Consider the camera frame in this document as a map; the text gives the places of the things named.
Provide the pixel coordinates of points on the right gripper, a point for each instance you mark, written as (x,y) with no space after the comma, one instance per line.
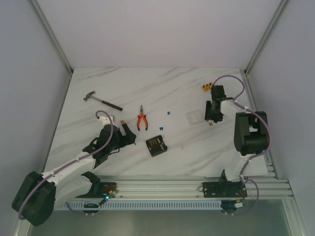
(216,118)

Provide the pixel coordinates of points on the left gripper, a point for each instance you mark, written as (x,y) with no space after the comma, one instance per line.
(123,137)

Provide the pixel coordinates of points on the black fuse box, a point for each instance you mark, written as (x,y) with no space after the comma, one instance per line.
(156,146)

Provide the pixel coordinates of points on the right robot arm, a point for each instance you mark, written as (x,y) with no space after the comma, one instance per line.
(251,132)

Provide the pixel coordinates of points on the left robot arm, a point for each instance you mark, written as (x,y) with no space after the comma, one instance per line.
(40,194)

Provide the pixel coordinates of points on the clear plastic fuse box cover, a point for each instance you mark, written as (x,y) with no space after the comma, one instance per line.
(194,117)

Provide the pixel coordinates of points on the orange fuse holder block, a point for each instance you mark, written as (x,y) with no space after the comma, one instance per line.
(207,87)

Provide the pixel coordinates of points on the claw hammer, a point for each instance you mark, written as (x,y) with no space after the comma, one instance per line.
(90,95)

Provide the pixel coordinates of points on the orange handled screwdriver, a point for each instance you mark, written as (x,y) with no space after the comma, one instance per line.
(125,127)

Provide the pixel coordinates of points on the orange handled pliers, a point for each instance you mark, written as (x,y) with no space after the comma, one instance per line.
(142,117)

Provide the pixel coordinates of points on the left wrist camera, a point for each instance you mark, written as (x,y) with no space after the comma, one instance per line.
(107,121)

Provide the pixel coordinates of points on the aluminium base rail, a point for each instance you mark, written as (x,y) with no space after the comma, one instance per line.
(187,188)

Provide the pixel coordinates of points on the white slotted cable duct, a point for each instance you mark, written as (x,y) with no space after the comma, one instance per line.
(142,205)

